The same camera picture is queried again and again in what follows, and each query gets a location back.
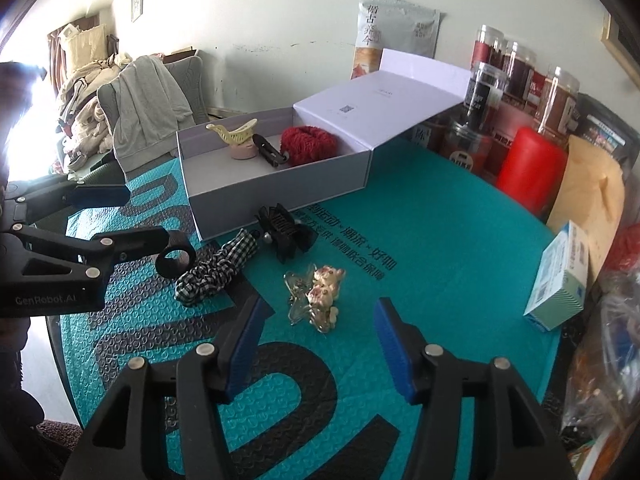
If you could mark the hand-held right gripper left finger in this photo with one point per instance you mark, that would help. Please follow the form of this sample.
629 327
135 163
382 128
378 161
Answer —
247 345

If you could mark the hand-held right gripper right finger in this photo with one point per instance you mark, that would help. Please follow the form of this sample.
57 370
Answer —
395 350

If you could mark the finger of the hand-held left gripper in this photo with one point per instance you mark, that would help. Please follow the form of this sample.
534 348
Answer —
100 250
100 195

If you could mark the dark round hair cuff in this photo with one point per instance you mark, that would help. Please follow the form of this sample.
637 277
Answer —
167 267

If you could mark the black white checkered scrunchie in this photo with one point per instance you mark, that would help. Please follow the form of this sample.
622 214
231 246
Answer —
215 270

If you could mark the clear clip with bear ornaments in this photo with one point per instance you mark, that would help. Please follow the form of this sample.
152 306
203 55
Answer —
320 292

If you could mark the black hair claw clip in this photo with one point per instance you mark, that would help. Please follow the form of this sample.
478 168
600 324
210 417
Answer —
287 232

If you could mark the pink round case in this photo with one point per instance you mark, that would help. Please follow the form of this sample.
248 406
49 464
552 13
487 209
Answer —
244 152

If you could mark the cream hair claw clip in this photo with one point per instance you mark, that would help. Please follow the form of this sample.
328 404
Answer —
237 132

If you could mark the white gift box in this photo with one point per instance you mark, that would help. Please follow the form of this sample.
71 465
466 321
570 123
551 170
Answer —
280 190

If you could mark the black long hair clip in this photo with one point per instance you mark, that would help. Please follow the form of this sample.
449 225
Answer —
267 150

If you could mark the red fuzzy scrunchie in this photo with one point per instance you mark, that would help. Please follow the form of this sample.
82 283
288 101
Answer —
310 145

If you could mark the dark green chair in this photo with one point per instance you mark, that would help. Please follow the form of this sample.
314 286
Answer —
100 172

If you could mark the pile of clothes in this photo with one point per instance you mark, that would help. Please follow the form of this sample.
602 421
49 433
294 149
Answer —
85 100

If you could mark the grey hoodie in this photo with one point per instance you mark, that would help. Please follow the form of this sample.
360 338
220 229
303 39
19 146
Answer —
150 110

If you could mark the grey chair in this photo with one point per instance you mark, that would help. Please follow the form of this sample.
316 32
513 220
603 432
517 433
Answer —
187 80

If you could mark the cardboard box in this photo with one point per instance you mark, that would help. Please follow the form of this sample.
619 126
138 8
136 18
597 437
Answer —
181 53

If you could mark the teal white medicine box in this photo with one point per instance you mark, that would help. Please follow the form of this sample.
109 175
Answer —
557 280

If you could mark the short jar with red label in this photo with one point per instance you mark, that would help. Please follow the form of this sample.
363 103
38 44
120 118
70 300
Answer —
465 150

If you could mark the clear plastic bag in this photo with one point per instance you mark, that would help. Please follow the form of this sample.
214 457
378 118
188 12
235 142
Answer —
610 360

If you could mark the red bottle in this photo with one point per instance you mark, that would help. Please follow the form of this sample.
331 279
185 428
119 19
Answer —
532 170

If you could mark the kraft paper bag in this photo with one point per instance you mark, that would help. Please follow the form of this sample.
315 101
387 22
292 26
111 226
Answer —
590 195

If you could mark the red packet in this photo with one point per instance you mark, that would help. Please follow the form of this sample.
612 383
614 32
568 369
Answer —
627 252

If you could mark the clear jar with black label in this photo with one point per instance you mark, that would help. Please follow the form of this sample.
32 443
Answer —
482 95

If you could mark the clear jar with brown contents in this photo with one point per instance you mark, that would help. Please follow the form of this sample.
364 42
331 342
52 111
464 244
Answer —
555 105

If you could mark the clear jar with dark contents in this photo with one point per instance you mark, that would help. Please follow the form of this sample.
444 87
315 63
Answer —
517 70

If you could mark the black printed packet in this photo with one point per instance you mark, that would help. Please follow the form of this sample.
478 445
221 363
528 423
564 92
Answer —
605 125

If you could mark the clear jar with red contents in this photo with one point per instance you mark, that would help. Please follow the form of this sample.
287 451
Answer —
485 50

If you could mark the grey printed pouch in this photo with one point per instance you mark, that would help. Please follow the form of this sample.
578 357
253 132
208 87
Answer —
400 25

